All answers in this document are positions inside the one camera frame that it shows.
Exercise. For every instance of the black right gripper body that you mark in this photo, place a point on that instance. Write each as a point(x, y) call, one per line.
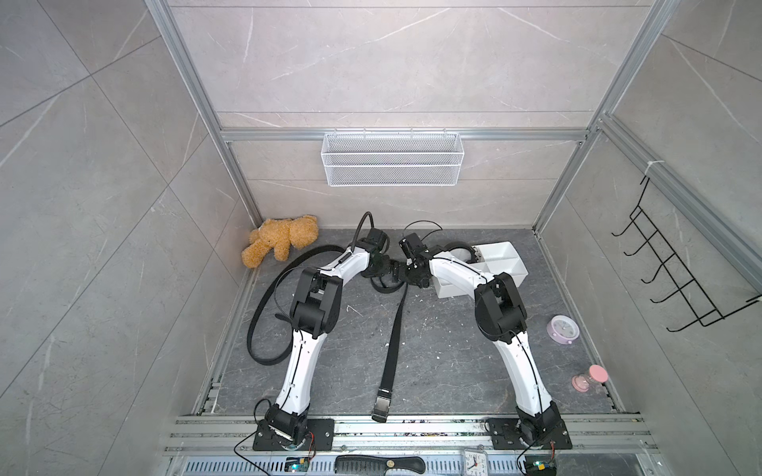
point(414, 277)

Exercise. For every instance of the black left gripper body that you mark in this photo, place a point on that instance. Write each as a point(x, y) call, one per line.
point(384, 270)

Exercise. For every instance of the black belt with silver buckle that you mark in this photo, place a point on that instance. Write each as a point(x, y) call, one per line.
point(463, 251)

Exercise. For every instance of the white compartment storage tray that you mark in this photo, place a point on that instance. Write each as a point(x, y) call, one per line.
point(506, 262)

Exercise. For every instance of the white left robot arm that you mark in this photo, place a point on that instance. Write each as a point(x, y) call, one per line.
point(314, 313)

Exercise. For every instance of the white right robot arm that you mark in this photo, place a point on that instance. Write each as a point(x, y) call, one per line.
point(501, 317)

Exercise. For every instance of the brown teddy bear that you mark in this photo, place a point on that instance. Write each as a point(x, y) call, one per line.
point(279, 236)

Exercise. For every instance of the small white clock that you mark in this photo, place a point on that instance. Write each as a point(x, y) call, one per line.
point(475, 463)

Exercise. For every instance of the left green circuit board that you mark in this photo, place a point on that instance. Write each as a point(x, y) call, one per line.
point(297, 464)

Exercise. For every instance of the green circuit board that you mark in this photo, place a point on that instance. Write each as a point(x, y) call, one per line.
point(297, 464)
point(540, 467)

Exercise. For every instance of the right green circuit board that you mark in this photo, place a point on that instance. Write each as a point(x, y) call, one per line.
point(540, 467)

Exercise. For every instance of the white wire mesh basket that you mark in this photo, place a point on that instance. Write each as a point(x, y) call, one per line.
point(386, 159)

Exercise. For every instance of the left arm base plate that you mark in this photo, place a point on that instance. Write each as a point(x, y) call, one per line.
point(317, 434)

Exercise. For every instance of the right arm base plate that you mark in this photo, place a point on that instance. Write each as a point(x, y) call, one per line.
point(505, 435)

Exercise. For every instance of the black wire hook rack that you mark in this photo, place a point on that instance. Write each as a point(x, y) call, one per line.
point(704, 311)

